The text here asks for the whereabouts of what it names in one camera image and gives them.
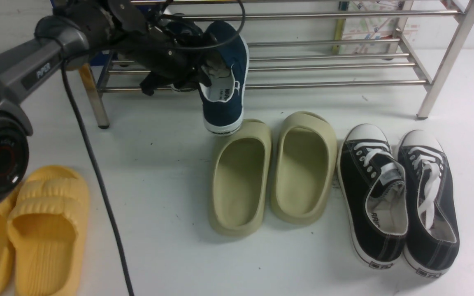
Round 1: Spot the right black canvas sneaker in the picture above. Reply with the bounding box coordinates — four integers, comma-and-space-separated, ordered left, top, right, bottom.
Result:
395, 129, 460, 279

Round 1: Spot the navy canvas shoe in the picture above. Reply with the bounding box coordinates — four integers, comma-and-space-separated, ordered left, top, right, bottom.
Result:
170, 83, 198, 93
199, 21, 250, 136

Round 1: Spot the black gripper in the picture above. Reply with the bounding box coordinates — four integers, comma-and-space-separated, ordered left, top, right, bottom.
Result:
109, 0, 215, 96

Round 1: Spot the left olive foam slipper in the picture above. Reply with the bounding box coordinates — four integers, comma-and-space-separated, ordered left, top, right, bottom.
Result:
208, 119, 272, 237

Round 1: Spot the right yellow foam slipper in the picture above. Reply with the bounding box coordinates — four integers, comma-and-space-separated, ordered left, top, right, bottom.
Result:
6, 165, 90, 296

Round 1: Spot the black canvas sneaker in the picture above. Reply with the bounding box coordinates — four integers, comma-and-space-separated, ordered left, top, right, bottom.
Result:
395, 129, 460, 279
337, 124, 409, 270

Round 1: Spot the printed map poster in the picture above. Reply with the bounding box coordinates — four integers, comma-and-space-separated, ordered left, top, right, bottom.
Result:
332, 0, 417, 55

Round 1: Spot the right olive foam slipper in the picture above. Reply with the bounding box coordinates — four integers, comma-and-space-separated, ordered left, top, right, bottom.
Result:
270, 111, 337, 225

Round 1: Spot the left black canvas sneaker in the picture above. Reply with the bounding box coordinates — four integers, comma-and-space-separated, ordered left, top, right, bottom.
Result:
337, 124, 409, 270

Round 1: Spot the stainless steel shoe rack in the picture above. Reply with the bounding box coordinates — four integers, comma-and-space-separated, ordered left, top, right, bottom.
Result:
79, 0, 474, 130

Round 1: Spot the olive foam slipper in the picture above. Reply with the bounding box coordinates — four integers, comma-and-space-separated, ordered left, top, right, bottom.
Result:
208, 119, 272, 237
270, 111, 337, 225

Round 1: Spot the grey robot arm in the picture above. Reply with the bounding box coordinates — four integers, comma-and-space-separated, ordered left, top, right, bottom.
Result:
0, 0, 214, 203

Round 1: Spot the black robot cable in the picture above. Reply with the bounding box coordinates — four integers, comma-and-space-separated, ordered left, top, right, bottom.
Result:
58, 0, 246, 296

